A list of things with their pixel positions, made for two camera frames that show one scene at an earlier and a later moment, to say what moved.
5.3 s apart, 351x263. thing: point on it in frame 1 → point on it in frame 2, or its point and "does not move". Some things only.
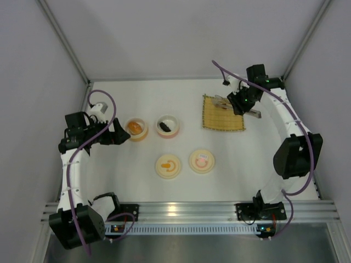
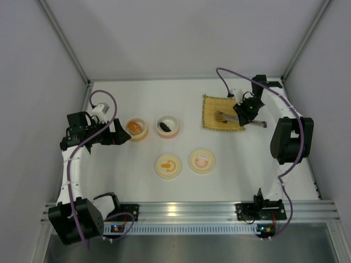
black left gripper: [114, 133] does not move
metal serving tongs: [225, 103] → [221, 116]
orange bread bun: [134, 128] does not move
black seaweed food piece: [164, 127] does not move
